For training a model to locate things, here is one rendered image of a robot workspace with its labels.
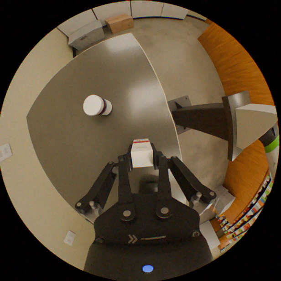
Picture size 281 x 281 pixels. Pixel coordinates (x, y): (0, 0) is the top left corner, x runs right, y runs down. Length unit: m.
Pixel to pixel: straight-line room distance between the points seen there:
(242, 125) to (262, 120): 0.12
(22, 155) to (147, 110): 0.68
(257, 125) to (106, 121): 0.53
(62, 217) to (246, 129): 1.08
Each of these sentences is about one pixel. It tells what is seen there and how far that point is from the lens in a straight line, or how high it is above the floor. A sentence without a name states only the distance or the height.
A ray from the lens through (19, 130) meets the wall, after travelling 0.71.
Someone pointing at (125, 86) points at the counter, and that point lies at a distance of 0.26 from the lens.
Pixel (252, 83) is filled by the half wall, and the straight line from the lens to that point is 1.81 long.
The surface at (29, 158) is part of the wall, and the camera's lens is 0.68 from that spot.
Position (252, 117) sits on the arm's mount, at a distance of 0.45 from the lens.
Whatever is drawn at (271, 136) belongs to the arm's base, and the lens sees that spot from 0.51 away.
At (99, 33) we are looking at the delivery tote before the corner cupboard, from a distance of 1.92.
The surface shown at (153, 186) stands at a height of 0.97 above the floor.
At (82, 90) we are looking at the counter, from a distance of 0.31.
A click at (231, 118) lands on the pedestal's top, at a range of 0.46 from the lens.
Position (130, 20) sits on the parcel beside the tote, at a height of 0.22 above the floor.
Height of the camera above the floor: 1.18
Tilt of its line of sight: 74 degrees down
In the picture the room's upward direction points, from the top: 179 degrees counter-clockwise
